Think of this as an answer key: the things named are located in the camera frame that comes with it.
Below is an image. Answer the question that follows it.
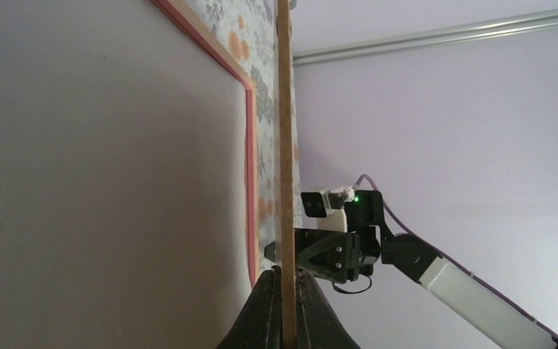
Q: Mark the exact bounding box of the floral table cloth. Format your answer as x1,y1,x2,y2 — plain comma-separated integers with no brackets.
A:
187,0,280,273

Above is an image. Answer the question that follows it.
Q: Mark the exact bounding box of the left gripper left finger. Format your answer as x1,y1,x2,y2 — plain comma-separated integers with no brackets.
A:
216,267,282,349

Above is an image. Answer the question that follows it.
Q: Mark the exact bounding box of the brown backing board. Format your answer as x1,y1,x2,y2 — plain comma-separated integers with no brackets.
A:
275,1,298,348

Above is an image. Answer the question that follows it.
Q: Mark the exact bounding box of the pink picture frame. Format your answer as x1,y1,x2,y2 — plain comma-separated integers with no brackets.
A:
152,0,259,286

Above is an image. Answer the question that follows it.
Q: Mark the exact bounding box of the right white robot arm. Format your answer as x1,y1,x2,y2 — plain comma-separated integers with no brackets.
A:
293,186,558,348

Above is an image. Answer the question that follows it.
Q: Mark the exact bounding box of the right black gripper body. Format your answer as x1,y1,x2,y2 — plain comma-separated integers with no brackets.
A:
295,226,381,284

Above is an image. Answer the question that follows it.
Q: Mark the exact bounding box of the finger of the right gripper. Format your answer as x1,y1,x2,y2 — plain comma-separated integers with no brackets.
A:
263,241,281,265

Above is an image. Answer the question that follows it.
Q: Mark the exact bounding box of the sunset photo print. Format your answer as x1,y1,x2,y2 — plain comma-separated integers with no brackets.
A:
0,1,251,348

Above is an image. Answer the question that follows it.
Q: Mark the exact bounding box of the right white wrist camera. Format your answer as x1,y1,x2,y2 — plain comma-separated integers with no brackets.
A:
300,186,356,233

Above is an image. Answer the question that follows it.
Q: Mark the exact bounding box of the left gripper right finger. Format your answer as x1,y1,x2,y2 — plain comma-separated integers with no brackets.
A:
296,271,360,349

